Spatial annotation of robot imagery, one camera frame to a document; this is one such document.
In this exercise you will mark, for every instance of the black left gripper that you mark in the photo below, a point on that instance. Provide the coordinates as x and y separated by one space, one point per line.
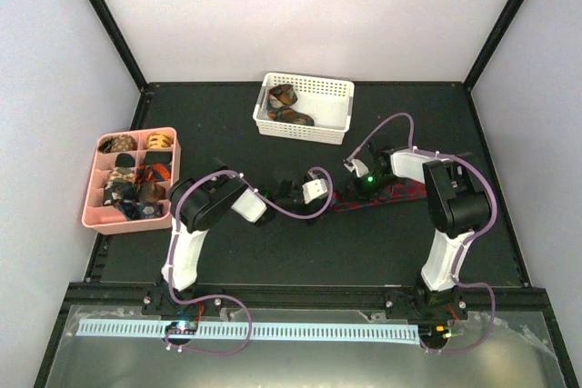
310 210

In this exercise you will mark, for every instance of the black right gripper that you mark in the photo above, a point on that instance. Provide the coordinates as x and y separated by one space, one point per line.
358 191

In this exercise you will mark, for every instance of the red navy striped tie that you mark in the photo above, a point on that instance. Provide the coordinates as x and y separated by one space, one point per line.
348 198

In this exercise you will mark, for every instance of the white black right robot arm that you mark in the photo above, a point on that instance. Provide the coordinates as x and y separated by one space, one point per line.
461 206

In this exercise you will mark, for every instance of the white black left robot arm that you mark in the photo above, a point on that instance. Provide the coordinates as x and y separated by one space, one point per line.
198 205

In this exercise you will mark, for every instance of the white perforated plastic basket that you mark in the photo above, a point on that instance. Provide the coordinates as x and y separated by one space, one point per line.
328 101

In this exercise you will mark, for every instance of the brown patterned tie in basket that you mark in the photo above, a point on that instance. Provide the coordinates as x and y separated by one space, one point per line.
280 106

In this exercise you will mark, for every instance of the orange navy striped tie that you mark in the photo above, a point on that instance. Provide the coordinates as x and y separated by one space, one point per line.
159 172

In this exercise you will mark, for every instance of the orange patterned rolled tie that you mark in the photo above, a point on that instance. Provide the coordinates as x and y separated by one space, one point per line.
158 141

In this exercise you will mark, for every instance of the dark geometric rolled tie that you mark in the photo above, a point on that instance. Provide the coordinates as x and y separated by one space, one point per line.
139 210

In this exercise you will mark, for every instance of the black rolled tie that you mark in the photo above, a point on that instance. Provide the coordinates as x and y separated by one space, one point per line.
125 160

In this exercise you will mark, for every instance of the camouflage rolled tie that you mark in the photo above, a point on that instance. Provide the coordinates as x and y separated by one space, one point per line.
120 180

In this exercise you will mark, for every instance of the pink divided organizer tray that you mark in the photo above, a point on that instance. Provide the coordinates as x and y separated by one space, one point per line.
99 211

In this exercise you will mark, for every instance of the brown monogram rolled tie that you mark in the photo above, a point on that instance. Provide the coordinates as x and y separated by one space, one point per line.
117 144

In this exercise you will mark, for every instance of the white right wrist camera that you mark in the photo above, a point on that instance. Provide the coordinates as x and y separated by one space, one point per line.
356 167

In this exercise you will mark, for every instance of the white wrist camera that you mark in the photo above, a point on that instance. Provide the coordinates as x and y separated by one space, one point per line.
356 167
315 189

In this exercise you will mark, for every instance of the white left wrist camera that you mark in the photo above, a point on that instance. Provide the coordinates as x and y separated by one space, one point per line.
315 189

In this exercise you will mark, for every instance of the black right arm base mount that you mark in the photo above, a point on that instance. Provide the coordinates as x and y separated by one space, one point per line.
417 303

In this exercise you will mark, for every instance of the light blue slotted cable duct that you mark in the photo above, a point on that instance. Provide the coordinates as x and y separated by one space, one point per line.
236 331

